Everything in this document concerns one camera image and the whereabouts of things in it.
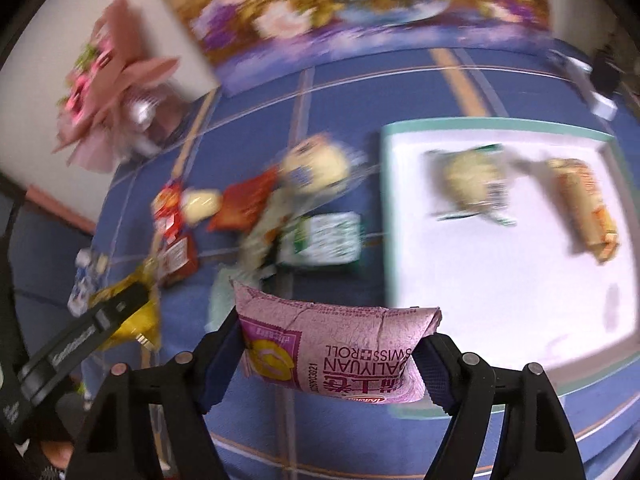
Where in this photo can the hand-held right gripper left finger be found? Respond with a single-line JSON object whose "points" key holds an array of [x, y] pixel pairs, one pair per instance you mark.
{"points": [[225, 355]]}

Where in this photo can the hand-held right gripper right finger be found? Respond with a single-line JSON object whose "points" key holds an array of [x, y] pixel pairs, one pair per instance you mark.
{"points": [[430, 365]]}

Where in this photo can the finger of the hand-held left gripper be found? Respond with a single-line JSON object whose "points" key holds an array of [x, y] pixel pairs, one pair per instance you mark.
{"points": [[127, 305]]}

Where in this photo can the yellow snack packet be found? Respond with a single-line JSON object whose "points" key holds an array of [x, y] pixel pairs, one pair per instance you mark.
{"points": [[137, 325]]}

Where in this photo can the pink snack packet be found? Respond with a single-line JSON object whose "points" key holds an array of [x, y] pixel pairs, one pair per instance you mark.
{"points": [[340, 340]]}

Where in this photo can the white tray box teal rim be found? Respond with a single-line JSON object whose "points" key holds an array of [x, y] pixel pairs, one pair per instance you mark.
{"points": [[450, 270]]}

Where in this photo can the green white biscuit packet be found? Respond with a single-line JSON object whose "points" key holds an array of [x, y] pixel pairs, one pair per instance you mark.
{"points": [[325, 237]]}

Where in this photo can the blue white small packet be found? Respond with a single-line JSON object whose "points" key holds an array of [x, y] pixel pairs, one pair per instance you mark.
{"points": [[82, 280]]}

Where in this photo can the pale plastic wrapper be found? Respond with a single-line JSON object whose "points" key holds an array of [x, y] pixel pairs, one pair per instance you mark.
{"points": [[222, 300]]}

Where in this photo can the dark red snack packet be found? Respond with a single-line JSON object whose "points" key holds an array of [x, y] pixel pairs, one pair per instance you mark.
{"points": [[177, 257]]}

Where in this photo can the red white snack packet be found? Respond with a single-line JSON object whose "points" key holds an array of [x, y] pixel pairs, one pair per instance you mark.
{"points": [[169, 210]]}

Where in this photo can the small yellow pastry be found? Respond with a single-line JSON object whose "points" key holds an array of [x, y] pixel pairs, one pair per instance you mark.
{"points": [[200, 202]]}

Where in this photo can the clear bread packet green print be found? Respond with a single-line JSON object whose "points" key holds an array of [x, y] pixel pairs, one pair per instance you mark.
{"points": [[470, 180]]}

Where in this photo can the orange snack packet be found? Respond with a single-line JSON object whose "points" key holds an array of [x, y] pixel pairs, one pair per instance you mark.
{"points": [[585, 210]]}

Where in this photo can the pink bouquet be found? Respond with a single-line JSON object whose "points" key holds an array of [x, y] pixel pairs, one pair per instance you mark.
{"points": [[115, 70]]}

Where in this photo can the white power strip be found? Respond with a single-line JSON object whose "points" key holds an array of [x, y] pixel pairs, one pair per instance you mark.
{"points": [[582, 77]]}

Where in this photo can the black charger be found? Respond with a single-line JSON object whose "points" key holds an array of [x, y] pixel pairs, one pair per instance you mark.
{"points": [[605, 75]]}

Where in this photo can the flower painting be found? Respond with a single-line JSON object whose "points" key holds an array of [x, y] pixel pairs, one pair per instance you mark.
{"points": [[325, 10]]}

